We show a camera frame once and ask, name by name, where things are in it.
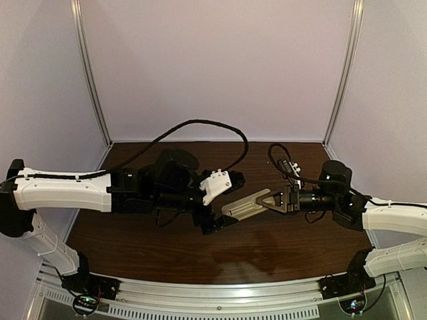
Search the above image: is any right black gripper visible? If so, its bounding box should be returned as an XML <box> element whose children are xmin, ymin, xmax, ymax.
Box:
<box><xmin>257</xmin><ymin>185</ymin><xmax>340</xmax><ymax>217</ymax></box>

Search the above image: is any white remote control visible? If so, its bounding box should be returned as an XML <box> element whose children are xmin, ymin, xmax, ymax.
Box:
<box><xmin>222</xmin><ymin>188</ymin><xmax>271</xmax><ymax>221</ymax></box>

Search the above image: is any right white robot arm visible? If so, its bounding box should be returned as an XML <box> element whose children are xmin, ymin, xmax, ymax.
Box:
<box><xmin>256</xmin><ymin>160</ymin><xmax>426</xmax><ymax>295</ymax></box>

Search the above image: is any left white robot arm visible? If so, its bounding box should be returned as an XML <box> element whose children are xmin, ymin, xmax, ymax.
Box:
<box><xmin>1</xmin><ymin>149</ymin><xmax>245</xmax><ymax>296</ymax></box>

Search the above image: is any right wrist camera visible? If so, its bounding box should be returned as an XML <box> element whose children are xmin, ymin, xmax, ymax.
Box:
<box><xmin>278</xmin><ymin>159</ymin><xmax>302</xmax><ymax>189</ymax></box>

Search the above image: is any right black cable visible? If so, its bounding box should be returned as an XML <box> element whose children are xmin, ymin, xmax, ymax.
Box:
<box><xmin>268</xmin><ymin>143</ymin><xmax>427</xmax><ymax>209</ymax></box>

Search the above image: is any black cable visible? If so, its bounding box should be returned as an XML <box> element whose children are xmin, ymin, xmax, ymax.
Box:
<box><xmin>0</xmin><ymin>119</ymin><xmax>250</xmax><ymax>183</ymax></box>
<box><xmin>268</xmin><ymin>143</ymin><xmax>427</xmax><ymax>209</ymax></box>

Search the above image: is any aluminium front rail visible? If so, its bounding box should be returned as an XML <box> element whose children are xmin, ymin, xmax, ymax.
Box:
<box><xmin>33</xmin><ymin>271</ymin><xmax>401</xmax><ymax>309</ymax></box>

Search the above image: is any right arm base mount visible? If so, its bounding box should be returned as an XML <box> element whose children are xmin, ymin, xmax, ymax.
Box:
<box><xmin>318</xmin><ymin>271</ymin><xmax>376</xmax><ymax>299</ymax></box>

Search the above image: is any left black cable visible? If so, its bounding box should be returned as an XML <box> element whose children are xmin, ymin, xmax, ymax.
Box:
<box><xmin>0</xmin><ymin>119</ymin><xmax>250</xmax><ymax>183</ymax></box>

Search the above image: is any white slotted cable duct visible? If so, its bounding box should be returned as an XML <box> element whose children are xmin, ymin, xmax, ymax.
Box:
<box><xmin>38</xmin><ymin>289</ymin><xmax>320</xmax><ymax>319</ymax></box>

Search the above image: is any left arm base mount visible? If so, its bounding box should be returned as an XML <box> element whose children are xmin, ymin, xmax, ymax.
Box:
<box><xmin>61</xmin><ymin>273</ymin><xmax>121</xmax><ymax>301</ymax></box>

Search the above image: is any right aluminium corner post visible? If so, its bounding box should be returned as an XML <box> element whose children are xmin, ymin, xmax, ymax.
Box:
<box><xmin>322</xmin><ymin>0</ymin><xmax>364</xmax><ymax>147</ymax></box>

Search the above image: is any aluminium corner post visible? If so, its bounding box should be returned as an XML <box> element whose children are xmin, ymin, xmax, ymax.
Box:
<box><xmin>322</xmin><ymin>0</ymin><xmax>364</xmax><ymax>147</ymax></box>
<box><xmin>70</xmin><ymin>0</ymin><xmax>113</xmax><ymax>147</ymax></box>

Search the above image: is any left aluminium corner post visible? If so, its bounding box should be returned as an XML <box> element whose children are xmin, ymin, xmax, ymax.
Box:
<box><xmin>70</xmin><ymin>0</ymin><xmax>113</xmax><ymax>147</ymax></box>

